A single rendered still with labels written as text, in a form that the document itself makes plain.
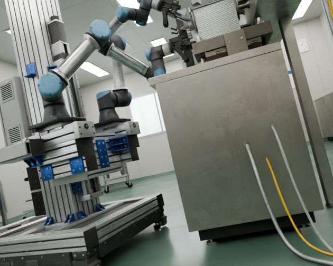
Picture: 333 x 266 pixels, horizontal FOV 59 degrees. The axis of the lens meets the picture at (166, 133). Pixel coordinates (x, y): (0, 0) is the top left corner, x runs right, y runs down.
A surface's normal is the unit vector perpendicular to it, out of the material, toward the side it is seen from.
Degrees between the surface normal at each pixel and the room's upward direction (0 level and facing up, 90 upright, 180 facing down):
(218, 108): 90
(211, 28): 90
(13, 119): 90
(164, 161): 90
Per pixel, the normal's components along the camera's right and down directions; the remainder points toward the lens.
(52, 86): 0.22, -0.04
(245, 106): -0.21, -0.02
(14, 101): -0.43, 0.04
